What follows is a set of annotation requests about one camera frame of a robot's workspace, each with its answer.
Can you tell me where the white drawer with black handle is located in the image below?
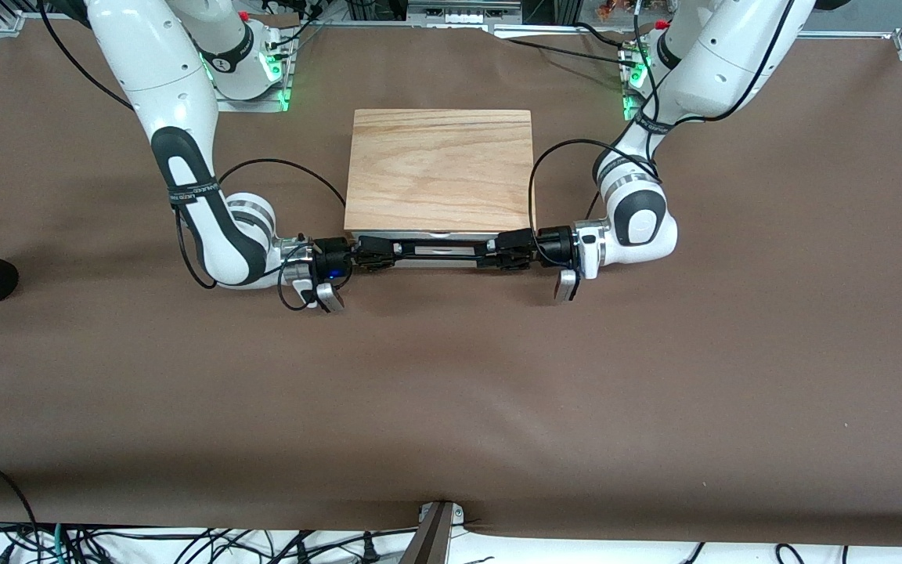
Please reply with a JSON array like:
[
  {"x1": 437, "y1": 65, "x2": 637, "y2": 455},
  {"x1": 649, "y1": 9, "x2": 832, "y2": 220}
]
[{"x1": 352, "y1": 230, "x2": 535, "y2": 267}]

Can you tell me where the wooden drawer cabinet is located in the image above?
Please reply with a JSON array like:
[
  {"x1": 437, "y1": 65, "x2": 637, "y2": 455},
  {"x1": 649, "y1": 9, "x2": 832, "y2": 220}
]
[{"x1": 344, "y1": 109, "x2": 537, "y2": 269}]

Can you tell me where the brown paper table cover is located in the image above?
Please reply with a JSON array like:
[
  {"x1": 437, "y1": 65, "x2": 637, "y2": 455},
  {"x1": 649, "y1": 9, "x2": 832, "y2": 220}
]
[{"x1": 0, "y1": 16, "x2": 902, "y2": 549}]

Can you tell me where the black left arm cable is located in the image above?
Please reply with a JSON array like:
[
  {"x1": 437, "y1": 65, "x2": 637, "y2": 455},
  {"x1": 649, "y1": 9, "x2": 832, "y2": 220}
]
[{"x1": 528, "y1": 0, "x2": 798, "y2": 237}]

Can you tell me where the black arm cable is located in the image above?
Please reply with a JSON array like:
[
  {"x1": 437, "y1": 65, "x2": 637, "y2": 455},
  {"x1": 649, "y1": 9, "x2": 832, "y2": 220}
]
[
  {"x1": 528, "y1": 0, "x2": 798, "y2": 237},
  {"x1": 36, "y1": 0, "x2": 347, "y2": 311}
]

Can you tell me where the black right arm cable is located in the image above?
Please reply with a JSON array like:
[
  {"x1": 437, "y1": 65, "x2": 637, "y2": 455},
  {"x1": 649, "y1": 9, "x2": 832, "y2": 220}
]
[{"x1": 36, "y1": 0, "x2": 347, "y2": 311}]

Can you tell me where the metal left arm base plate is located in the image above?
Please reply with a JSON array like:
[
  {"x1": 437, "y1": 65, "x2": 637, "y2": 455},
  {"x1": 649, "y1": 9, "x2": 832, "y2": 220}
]
[{"x1": 622, "y1": 43, "x2": 655, "y2": 122}]

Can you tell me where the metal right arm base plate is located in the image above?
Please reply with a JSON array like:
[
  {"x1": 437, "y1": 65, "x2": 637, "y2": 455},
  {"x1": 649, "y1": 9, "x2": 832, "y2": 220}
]
[{"x1": 208, "y1": 47, "x2": 294, "y2": 114}]

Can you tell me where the black base power cable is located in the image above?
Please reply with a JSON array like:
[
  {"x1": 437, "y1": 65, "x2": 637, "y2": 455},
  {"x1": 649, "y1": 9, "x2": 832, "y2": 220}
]
[{"x1": 498, "y1": 35, "x2": 628, "y2": 62}]

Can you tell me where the aluminium frame rail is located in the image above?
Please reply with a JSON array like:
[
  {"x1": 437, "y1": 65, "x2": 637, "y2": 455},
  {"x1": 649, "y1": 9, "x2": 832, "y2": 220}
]
[{"x1": 0, "y1": 12, "x2": 898, "y2": 40}]

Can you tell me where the black base signal cable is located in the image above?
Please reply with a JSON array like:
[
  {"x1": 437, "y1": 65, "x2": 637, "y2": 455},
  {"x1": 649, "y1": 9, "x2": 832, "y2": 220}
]
[{"x1": 267, "y1": 4, "x2": 325, "y2": 52}]

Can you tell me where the long black floor cable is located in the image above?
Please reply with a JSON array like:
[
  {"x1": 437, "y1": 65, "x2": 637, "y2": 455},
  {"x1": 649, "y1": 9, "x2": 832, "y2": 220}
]
[{"x1": 173, "y1": 528, "x2": 422, "y2": 564}]

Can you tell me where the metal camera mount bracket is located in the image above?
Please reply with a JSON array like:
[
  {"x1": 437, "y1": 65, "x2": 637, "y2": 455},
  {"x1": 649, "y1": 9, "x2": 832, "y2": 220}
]
[{"x1": 400, "y1": 500, "x2": 467, "y2": 564}]

